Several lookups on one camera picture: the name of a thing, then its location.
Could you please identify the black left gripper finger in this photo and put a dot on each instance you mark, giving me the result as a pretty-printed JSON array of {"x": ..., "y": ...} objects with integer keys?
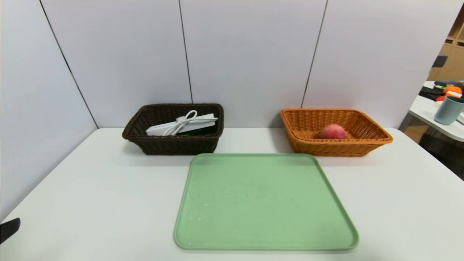
[{"x": 8, "y": 229}]

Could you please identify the red peach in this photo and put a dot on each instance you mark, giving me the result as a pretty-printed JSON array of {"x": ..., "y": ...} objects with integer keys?
[{"x": 333, "y": 131}]

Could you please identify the dark brown wicker basket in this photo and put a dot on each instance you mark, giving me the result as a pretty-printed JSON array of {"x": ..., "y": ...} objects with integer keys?
[{"x": 174, "y": 144}]

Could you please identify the orange wicker basket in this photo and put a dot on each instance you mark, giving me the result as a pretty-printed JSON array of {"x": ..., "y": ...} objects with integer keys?
[{"x": 362, "y": 145}]

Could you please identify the light green plastic tray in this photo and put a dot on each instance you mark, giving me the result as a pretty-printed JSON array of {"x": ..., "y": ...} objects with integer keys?
[{"x": 261, "y": 203}]

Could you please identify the dark woven seat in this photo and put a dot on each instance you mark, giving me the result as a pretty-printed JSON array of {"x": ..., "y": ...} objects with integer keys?
[{"x": 440, "y": 148}]

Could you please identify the black gear pile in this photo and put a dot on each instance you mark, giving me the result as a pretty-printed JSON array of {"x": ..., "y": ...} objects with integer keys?
[{"x": 429, "y": 92}]

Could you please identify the grey blue cup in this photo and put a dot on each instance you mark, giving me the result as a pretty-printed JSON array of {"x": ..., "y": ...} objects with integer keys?
[{"x": 447, "y": 110}]

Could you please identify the orange object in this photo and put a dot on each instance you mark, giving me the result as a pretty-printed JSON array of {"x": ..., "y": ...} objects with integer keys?
[{"x": 453, "y": 90}]

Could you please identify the wooden shelf unit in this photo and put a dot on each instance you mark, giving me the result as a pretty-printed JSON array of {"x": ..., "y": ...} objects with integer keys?
[{"x": 451, "y": 61}]

